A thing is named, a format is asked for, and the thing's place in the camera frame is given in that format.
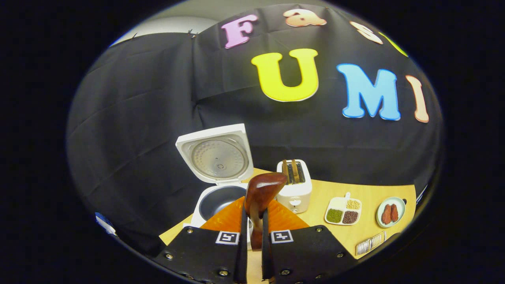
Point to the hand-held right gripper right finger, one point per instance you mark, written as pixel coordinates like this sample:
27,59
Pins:
265,252

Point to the brown bread slice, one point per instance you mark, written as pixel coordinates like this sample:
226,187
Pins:
291,171

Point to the white divided grain dish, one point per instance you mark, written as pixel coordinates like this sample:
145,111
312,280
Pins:
342,211

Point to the brown wooden spoon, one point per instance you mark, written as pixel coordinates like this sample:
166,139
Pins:
262,189

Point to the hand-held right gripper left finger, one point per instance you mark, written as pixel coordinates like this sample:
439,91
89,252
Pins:
241,252

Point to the white toaster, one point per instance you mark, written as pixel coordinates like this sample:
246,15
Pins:
296,195

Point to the red meat slice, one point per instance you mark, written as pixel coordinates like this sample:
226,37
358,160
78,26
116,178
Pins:
394,212
386,215

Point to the white rice cooker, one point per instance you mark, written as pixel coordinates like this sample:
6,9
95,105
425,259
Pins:
217,157

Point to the black backdrop cloth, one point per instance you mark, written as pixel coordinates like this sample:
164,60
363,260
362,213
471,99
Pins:
134,130

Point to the pale green plate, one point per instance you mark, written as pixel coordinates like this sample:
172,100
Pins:
400,207

